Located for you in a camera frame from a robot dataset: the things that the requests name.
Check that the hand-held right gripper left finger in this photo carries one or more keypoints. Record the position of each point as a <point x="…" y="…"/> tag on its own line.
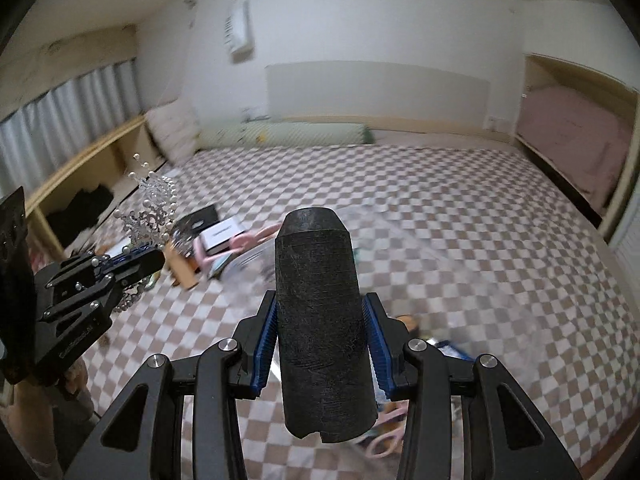
<point x="265" y="345"/>

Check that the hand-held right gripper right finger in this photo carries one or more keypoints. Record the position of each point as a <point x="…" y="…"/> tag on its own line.
<point x="375" y="345"/>

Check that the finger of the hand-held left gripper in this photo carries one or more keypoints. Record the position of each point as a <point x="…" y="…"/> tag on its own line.
<point x="135" y="260"/>
<point x="95" y="305"/>

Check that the black cylindrical case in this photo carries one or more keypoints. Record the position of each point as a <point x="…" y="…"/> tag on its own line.
<point x="320" y="320"/>

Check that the silver pearl tiara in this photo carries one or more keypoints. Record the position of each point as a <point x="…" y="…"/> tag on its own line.
<point x="155" y="195"/>

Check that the clear plastic storage container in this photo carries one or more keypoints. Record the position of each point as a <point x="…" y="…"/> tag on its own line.
<point x="380" y="230"/>

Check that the person's left forearm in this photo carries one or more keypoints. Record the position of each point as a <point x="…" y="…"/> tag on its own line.
<point x="30" y="430"/>

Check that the person's left hand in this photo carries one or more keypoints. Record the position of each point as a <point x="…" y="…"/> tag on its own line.
<point x="79" y="385"/>

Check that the bamboo board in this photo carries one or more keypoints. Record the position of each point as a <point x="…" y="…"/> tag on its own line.
<point x="182" y="270"/>

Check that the black clothing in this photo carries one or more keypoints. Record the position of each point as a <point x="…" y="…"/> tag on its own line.
<point x="82" y="210"/>

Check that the blue-grey printed packet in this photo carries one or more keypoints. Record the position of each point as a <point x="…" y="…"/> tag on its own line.
<point x="240" y="265"/>

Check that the pink hair claw clip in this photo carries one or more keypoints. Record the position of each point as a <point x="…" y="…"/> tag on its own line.
<point x="382" y="435"/>

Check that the white box with black edges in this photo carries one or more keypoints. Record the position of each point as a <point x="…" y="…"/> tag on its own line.
<point x="222" y="236"/>

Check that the pink bunny stand mirror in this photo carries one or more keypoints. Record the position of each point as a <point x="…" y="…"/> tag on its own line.
<point x="240" y="242"/>

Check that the wooden shelf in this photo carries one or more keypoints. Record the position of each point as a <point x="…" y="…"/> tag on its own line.
<point x="75" y="160"/>

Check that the white fluffy pillow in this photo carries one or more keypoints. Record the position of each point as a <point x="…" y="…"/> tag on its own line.
<point x="172" y="130"/>

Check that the checkered bedsheet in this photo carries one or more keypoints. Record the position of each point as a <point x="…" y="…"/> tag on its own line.
<point x="450" y="210"/>

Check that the pale blue curtain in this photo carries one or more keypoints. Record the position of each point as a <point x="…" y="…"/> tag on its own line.
<point x="65" y="115"/>

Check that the green bolster pillow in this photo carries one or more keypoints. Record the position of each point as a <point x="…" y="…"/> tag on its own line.
<point x="300" y="135"/>

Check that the beige printed curtain valance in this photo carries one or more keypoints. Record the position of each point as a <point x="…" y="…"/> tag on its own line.
<point x="65" y="55"/>

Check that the wooden slat board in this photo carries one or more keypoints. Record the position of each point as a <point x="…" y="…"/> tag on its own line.
<point x="425" y="130"/>

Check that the white hanging paper bag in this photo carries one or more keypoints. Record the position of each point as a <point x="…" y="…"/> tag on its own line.
<point x="239" y="30"/>

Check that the white louvred door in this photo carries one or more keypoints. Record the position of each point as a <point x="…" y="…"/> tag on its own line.
<point x="627" y="245"/>

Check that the pink blanket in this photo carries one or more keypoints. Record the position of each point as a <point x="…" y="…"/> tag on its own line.
<point x="575" y="140"/>

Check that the white wall socket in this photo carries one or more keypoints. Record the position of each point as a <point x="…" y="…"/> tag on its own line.
<point x="252" y="115"/>

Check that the small wall socket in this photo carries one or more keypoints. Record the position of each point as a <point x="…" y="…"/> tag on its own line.
<point x="496" y="123"/>

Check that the wooden alcove frame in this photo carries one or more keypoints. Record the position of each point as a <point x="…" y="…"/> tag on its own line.
<point x="622" y="180"/>

